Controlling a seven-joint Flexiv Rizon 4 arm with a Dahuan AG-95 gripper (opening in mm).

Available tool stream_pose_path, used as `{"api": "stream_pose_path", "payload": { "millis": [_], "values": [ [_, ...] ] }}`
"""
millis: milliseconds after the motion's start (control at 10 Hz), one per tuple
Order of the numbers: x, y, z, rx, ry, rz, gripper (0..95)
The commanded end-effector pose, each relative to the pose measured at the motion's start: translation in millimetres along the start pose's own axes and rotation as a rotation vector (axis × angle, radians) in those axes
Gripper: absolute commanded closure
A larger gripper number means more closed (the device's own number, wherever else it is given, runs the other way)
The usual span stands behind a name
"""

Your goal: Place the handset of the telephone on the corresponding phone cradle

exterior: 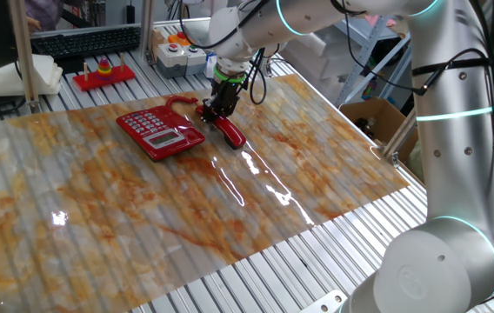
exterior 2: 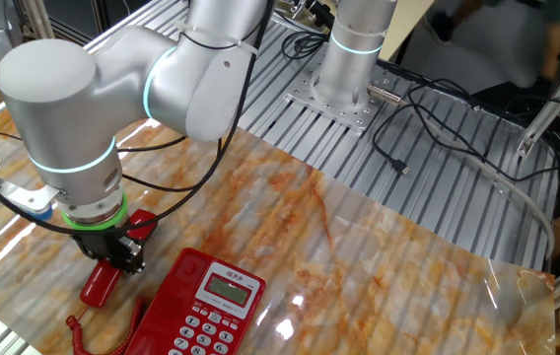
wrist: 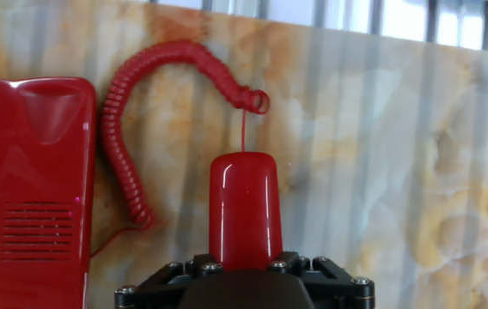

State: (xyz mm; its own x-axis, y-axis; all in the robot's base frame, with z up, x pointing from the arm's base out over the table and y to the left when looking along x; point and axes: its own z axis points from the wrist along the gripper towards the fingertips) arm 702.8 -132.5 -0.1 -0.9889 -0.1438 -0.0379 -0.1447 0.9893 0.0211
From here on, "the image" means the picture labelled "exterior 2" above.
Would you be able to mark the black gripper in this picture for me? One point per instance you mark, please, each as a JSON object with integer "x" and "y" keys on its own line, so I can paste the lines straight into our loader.
{"x": 105, "y": 246}

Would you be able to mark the red telephone handset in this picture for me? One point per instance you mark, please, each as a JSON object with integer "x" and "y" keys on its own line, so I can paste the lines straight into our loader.
{"x": 100, "y": 286}

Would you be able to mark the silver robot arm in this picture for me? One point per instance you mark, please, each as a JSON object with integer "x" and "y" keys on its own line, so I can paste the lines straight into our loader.
{"x": 78, "y": 98}

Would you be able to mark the red telephone base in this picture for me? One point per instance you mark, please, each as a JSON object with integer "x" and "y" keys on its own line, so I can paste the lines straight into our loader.
{"x": 171, "y": 320}

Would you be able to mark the orange marble pattern mat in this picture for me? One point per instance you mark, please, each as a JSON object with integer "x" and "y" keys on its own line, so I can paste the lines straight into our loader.
{"x": 309, "y": 246}

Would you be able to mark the black shoe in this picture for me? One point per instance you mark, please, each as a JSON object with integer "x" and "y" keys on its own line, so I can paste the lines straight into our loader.
{"x": 441, "y": 27}

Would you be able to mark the black power adapter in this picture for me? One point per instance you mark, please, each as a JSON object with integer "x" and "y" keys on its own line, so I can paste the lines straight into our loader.
{"x": 507, "y": 98}

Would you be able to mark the person's bare leg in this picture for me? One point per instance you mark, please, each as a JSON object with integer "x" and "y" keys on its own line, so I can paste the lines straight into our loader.
{"x": 558, "y": 49}

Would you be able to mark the aluminium frame post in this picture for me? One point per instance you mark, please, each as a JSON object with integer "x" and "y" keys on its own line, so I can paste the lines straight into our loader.
{"x": 38, "y": 20}
{"x": 551, "y": 103}

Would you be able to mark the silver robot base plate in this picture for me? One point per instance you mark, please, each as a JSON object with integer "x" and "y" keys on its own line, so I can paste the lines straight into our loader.
{"x": 339, "y": 116}

